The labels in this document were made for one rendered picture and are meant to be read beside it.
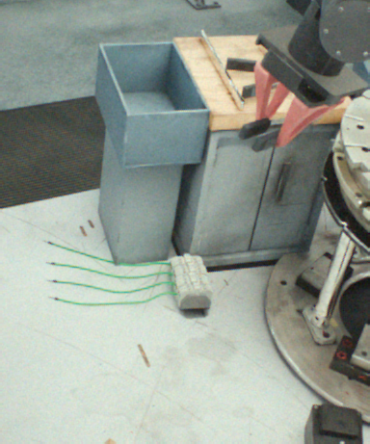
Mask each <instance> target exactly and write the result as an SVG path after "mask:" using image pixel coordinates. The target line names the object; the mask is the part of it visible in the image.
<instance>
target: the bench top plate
mask: <svg viewBox="0 0 370 444"><path fill-rule="evenodd" d="M99 197H100V188H99V190H93V191H88V192H84V193H79V194H74V195H69V196H60V197H55V198H51V199H46V200H41V201H36V202H31V203H26V204H21V206H15V207H12V208H7V209H2V210H0V444H103V443H104V442H105V441H106V440H109V439H110V438H111V439H112V440H114V441H115V442H116V443H117V444H304V427H305V424H306V421H307V419H308V415H309V412H310V410H311V407H312V405H322V404H325V405H335V404H333V403H332V402H329V401H328V399H326V398H325V397H323V396H322V395H321V394H320V393H318V392H317V391H316V390H315V389H312V388H311V387H310V386H309V385H308V384H307V383H306V382H305V380H304V379H303V378H302V377H301V376H300V375H299V374H297V373H296V372H295V371H294V370H293V368H292V367H291V366H290V365H289V362H288V361H287V360H286V358H285V357H284V355H283V354H282V353H281V352H280V351H279V349H278V345H277V344H276V342H275V340H274V337H273V335H272V333H271V330H270V327H269V323H268V319H267V313H266V290H267V286H268V281H269V277H270V275H271V272H272V270H273V268H274V266H275V265H270V266H260V268H251V269H242V270H232V271H223V272H214V273H208V277H207V278H208V281H209V286H211V288H212V291H213V294H212V299H211V305H210V309H208V308H207V311H208V315H209V316H206V318H204V319H186V317H184V315H183V310H182V309H181V310H180V309H179V307H178V304H177V300H175V298H174V295H173V294H165V295H162V296H160V297H157V299H154V300H151V301H149V302H145V303H138V304H113V305H78V304H72V303H67V302H62V301H58V300H54V299H53V298H49V296H50V297H54V298H55V297H57V298H60V299H64V300H68V301H73V302H81V303H109V302H133V301H144V300H149V299H151V297H153V296H155V295H159V294H161V293H164V292H172V289H174V288H172V285H169V284H163V285H159V286H155V287H152V288H149V289H145V290H141V291H137V292H132V293H113V292H107V291H102V290H98V289H93V288H90V287H85V286H78V285H71V284H62V282H53V281H48V280H47V279H51V280H53V279H57V280H63V281H72V282H80V284H86V285H91V286H94V287H99V288H103V289H108V290H114V291H131V290H136V289H140V288H145V287H147V286H150V285H153V284H157V283H161V281H170V282H171V283H172V281H171V280H170V277H169V275H168V274H156V275H152V276H148V277H141V278H120V277H114V276H108V275H105V274H98V273H93V272H89V271H85V270H79V269H74V267H69V266H61V265H53V264H50V263H45V262H56V263H62V264H69V265H75V266H80V268H86V269H90V270H94V271H99V272H103V273H106V274H114V275H121V276H139V275H147V274H154V273H160V272H167V273H168V272H169V266H170V265H165V264H154V265H147V266H124V265H119V266H115V263H110V262H106V261H102V260H99V259H94V258H91V257H89V256H86V255H83V254H79V253H75V252H72V250H69V249H66V248H60V247H57V246H54V245H49V244H47V243H45V242H43V241H46V242H52V243H54V244H57V245H60V246H63V247H67V248H73V249H76V250H79V252H83V253H86V254H89V255H92V256H95V257H99V258H103V259H107V260H110V261H114V259H112V256H111V253H110V250H109V247H108V244H107V240H106V237H105V233H104V230H103V227H102V223H101V220H100V217H99V214H98V207H99ZM285 426H286V427H287V428H288V429H289V430H290V431H291V432H293V433H294V435H296V436H297V437H295V436H294V435H292V433H291V432H290V431H289V430H288V429H287V428H286V427H285Z"/></svg>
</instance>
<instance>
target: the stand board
mask: <svg viewBox="0 0 370 444"><path fill-rule="evenodd" d="M257 37H258V36H251V37H214V38H209V40H210V42H211V43H212V45H213V47H214V50H215V51H216V53H217V55H218V57H220V58H221V60H222V62H223V64H224V66H225V64H226V59H227V57H230V58H240V59H251V60H257V61H261V60H262V58H263V55H262V54H261V52H260V51H259V49H258V45H256V44H255V41H256V39H257ZM173 41H175V42H176V44H177V46H178V49H179V51H180V53H181V55H182V57H183V59H184V61H185V63H186V66H188V67H189V68H190V70H191V72H192V74H193V76H194V78H195V81H196V83H197V85H198V88H199V90H200V92H201V94H202V95H204V98H205V100H206V102H207V104H208V106H209V108H210V110H211V113H210V119H209V123H208V125H209V128H210V130H211V131H218V130H236V129H242V126H243V124H245V123H248V122H252V121H255V115H256V97H252V98H246V99H244V98H243V97H242V98H243V100H244V101H245V105H244V110H243V111H240V110H239V109H238V107H237V105H236V103H235V101H233V100H232V98H231V95H230V93H229V91H228V90H227V88H226V86H225V84H224V82H223V79H222V77H221V75H220V74H218V72H217V70H216V68H215V67H214V66H213V63H212V61H211V59H210V57H209V56H208V54H207V52H206V50H205V47H204V46H202V44H201V42H200V40H199V38H177V39H173ZM227 72H228V74H229V76H230V78H231V79H232V82H233V84H235V86H236V87H237V89H238V91H239V93H242V89H243V86H246V85H251V84H255V76H254V72H245V71H235V70H227ZM275 90H276V89H272V90H271V93H270V99H269V103H268V106H269V104H270V102H271V101H272V99H273V96H274V93H275ZM293 98H294V94H293V93H292V96H289V94H288V96H287V97H286V99H285V100H284V102H283V103H282V104H281V106H280V107H278V109H277V110H276V113H275V114H274V115H273V117H272V118H271V119H276V118H286V115H287V113H288V109H289V107H290V104H291V101H292V99H293ZM351 103H352V101H351V99H350V98H349V97H346V99H345V101H344V103H341V104H340V105H338V106H337V107H335V108H334V109H332V110H330V112H329V113H327V114H325V115H323V116H322V118H321V119H319V120H318V121H316V122H314V123H313V124H320V123H337V122H341V120H343V118H344V115H345V112H346V109H347V108H348V106H349V105H350V104H351Z"/></svg>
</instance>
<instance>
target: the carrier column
mask: <svg viewBox="0 0 370 444"><path fill-rule="evenodd" d="M343 229H344V228H343V227H342V229H340V232H339V235H338V239H337V242H336V245H335V249H334V253H333V256H332V259H331V261H330V266H329V270H328V273H327V274H326V276H325V279H324V282H323V286H322V289H321V292H320V295H319V298H318V301H317V304H316V307H315V310H314V313H313V317H312V320H310V323H311V324H312V325H314V326H315V327H317V328H320V329H324V328H327V327H329V325H330V320H331V317H332V313H333V310H334V308H335V306H336V303H337V299H338V296H339V294H340V291H341V288H342V285H344V281H345V278H346V276H347V273H348V271H349V267H350V264H351V261H352V259H353V256H354V253H355V249H356V245H355V244H354V243H353V242H352V241H351V240H350V239H349V238H348V237H347V235H346V234H345V233H344V232H343Z"/></svg>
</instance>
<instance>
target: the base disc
mask: <svg viewBox="0 0 370 444"><path fill-rule="evenodd" d="M340 229H342V227H338V228H333V229H329V230H325V231H323V232H318V233H315V234H314V238H313V241H312V244H311V247H309V251H308V252H301V253H290V254H284V255H282V256H281V257H280V259H279V260H278V261H277V263H276V264H275V266H274V268H273V270H272V272H271V275H270V277H269V281H268V286H267V290H266V313H267V319H268V323H269V327H270V330H271V333H272V335H273V337H274V340H275V342H276V344H277V347H278V349H279V351H280V352H281V353H282V354H283V355H284V357H285V358H286V360H287V361H288V362H289V365H290V366H291V367H292V368H293V370H294V371H295V372H296V373H297V374H299V375H300V376H301V377H302V378H303V379H304V380H305V382H306V383H307V384H308V385H309V386H310V387H311V388H312V389H315V390H316V391H317V392H318V393H320V394H321V395H322V396H323V397H325V398H326V399H328V401H329V402H332V403H333V404H335V405H337V406H343V407H349V408H355V409H356V410H357V411H359V412H361V419H363V421H366V422H369V423H370V387H369V386H367V385H365V383H362V382H360V381H357V380H355V379H352V378H350V377H347V376H344V375H342V374H340V373H338V372H335V371H334V370H332V369H329V366H330V363H331V361H332V358H333V356H334V354H335V352H336V350H337V347H338V344H339V342H340V340H341V338H342V336H343V335H346V336H349V337H351V335H350V334H349V333H348V330H347V329H346V328H345V326H343V324H342V321H341V319H340V314H339V301H340V297H341V295H342V294H344V292H345V291H346V290H347V289H348V288H349V287H350V286H351V285H353V283H354V282H356V281H358V280H362V279H364V278H367V277H370V261H366V262H353V261H351V264H350V266H351V267H353V269H354V271H353V274H352V276H351V277H350V278H349V279H348V280H347V281H345V282H344V285H342V288H341V291H340V294H339V296H338V299H337V303H336V306H335V308H334V310H333V313H332V317H331V318H332V319H334V320H335V321H336V323H337V324H338V326H333V329H334V331H335V334H336V338H335V340H334V341H333V343H331V344H320V343H319V342H317V341H315V339H314V337H313V335H311V332H310V329H309V327H308V325H307V323H306V320H305V318H304V314H303V311H304V308H305V307H306V306H307V305H313V304H317V301H318V299H317V298H316V297H314V296H313V295H310V294H309V293H308V292H307V291H305V290H304V289H302V288H300V287H299V286H297V285H296V280H297V277H298V276H299V275H300V274H301V273H302V272H303V271H304V270H306V269H307V268H308V266H311V264H312V263H314V262H315V261H316V260H317V259H318V258H319V257H321V256H322V255H323V254H324V253H325V252H328V253H329V254H331V255H333V253H334V249H335V245H336V242H337V239H338V235H339V232H340ZM351 338H352V337H351ZM344 392H345V393H344ZM346 392H348V393H349V394H350V395H349V394H348V393H346Z"/></svg>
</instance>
